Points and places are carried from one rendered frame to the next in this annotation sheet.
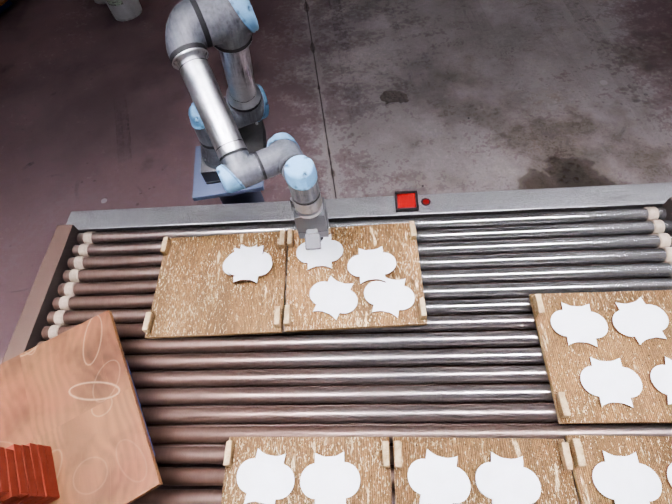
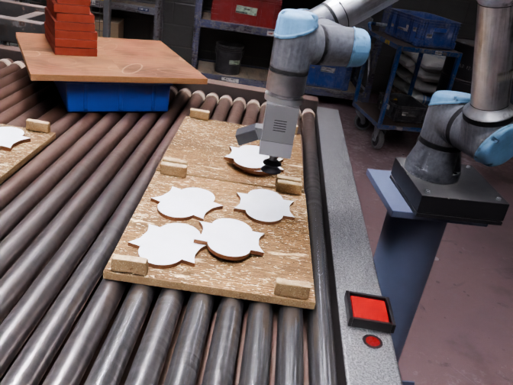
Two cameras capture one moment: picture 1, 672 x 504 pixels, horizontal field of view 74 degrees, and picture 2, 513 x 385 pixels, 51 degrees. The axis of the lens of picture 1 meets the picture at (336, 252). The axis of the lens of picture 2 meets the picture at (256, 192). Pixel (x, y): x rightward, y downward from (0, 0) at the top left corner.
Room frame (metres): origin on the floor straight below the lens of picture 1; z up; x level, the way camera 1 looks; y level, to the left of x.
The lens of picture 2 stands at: (0.55, -0.95, 1.46)
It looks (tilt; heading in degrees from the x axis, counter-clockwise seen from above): 26 degrees down; 80
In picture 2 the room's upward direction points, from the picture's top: 9 degrees clockwise
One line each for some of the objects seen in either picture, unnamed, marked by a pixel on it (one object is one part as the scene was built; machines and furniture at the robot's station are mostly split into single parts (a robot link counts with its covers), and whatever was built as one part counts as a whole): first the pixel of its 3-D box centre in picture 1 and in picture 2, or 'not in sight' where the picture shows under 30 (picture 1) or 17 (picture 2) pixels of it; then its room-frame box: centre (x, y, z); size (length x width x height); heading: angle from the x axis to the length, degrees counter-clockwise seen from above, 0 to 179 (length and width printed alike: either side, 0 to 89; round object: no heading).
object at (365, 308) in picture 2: (406, 201); (369, 312); (0.88, -0.26, 0.92); 0.06 x 0.06 x 0.01; 81
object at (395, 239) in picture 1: (353, 274); (221, 228); (0.64, -0.04, 0.93); 0.41 x 0.35 x 0.02; 82
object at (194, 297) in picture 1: (220, 282); (237, 151); (0.70, 0.37, 0.93); 0.41 x 0.35 x 0.02; 82
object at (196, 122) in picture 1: (210, 119); (450, 116); (1.24, 0.34, 1.10); 0.13 x 0.12 x 0.14; 107
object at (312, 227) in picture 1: (310, 223); (268, 119); (0.71, 0.06, 1.13); 0.12 x 0.09 x 0.16; 172
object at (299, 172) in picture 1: (302, 179); (295, 42); (0.74, 0.05, 1.29); 0.09 x 0.08 x 0.11; 17
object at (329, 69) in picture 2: not in sight; (325, 66); (1.96, 4.50, 0.32); 0.50 x 0.41 x 0.37; 174
